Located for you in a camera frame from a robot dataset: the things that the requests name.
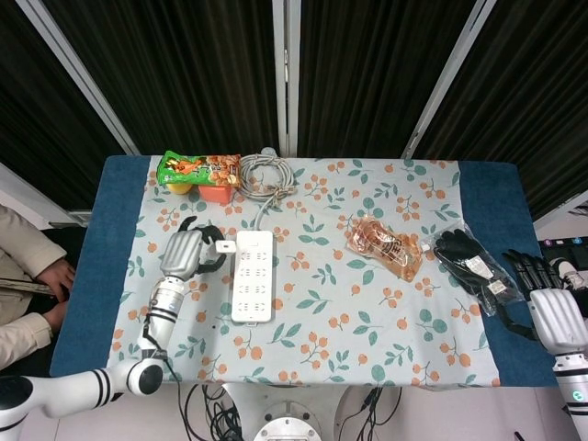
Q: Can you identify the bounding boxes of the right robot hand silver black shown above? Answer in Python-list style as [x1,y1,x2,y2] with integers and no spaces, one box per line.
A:
[498,249,588,356]

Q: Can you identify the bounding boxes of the white power strip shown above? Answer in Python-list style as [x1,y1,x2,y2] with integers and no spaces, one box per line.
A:
[230,230,274,328]

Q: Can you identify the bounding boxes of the person's forearm beige sleeve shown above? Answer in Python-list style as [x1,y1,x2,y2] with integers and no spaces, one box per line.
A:
[0,311,54,371]
[0,204,68,282]

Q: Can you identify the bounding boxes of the green snack bag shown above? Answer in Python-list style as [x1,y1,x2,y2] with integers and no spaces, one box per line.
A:
[156,151,243,188]

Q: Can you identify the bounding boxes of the black cable bundle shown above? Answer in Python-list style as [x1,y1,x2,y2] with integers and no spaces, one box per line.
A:
[353,386,401,441]
[176,367,258,441]

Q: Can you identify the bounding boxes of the grey cable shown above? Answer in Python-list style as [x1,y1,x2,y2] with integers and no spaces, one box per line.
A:
[239,153,298,233]

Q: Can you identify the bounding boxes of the robot base silver white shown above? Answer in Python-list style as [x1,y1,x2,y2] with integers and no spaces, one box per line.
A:
[224,384,355,441]

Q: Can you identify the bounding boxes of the orange sauce pouch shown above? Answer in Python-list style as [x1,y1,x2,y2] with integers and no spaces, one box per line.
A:
[345,216,423,281]

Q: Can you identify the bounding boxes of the orange-red cube block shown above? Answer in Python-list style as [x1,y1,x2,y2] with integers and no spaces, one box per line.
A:
[198,183,232,206]

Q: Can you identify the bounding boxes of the black gloves in plastic bag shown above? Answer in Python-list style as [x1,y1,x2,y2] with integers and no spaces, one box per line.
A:
[431,228,527,318]

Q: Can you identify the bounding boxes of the black pleated curtain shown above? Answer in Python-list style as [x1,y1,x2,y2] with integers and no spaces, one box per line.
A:
[297,0,483,160]
[0,0,125,212]
[413,0,588,221]
[43,0,279,155]

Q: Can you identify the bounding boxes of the white frame post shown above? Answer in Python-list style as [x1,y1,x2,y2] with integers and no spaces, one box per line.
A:
[400,0,500,160]
[20,0,139,155]
[271,0,300,157]

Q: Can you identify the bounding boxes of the person's bare hand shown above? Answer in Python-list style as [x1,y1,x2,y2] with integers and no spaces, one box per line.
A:
[36,259,77,304]
[45,301,71,334]

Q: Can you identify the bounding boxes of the floral fruit-print tablecloth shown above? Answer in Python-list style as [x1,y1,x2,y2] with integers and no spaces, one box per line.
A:
[106,155,502,388]

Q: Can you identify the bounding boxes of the dark monitor screen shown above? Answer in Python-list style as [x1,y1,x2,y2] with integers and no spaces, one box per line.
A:
[537,236,588,318]

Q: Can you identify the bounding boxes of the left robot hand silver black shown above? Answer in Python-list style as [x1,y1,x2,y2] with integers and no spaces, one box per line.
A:
[158,215,230,282]

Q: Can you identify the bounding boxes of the blue table cover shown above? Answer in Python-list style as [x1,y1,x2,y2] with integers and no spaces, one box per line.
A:
[49,154,560,390]

